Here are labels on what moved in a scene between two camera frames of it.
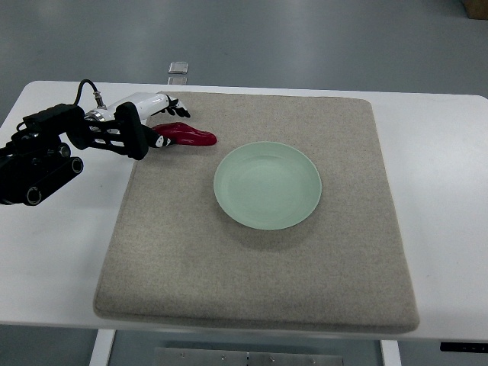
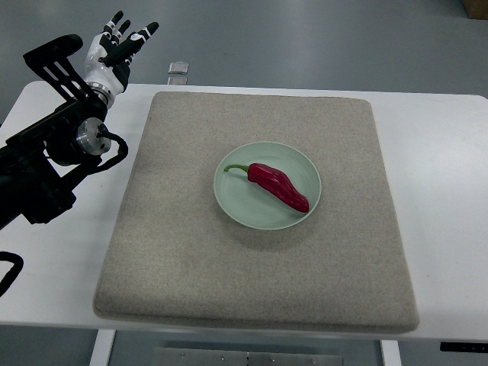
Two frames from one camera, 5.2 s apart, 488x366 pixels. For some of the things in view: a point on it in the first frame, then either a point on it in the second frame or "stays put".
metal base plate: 165,356 stays put
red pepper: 184,134 → 276,181
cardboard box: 476,9 stays put
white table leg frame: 101,350 stays put
